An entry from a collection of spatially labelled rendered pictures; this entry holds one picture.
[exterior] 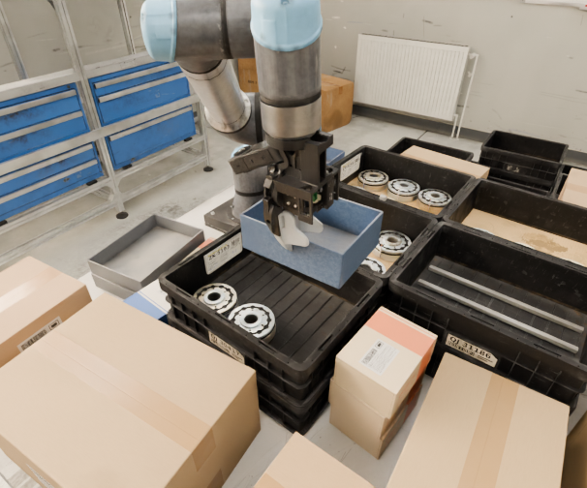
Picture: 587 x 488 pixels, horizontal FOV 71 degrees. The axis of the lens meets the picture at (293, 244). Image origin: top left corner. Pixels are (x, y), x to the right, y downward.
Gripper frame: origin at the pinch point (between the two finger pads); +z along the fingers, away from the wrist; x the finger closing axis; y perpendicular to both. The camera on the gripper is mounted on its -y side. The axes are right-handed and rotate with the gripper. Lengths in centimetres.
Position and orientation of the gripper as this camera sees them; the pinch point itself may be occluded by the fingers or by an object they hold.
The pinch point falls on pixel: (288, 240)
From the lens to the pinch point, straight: 67.2
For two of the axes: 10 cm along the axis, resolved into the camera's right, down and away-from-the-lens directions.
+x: 5.8, -5.6, 5.9
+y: 8.1, 3.5, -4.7
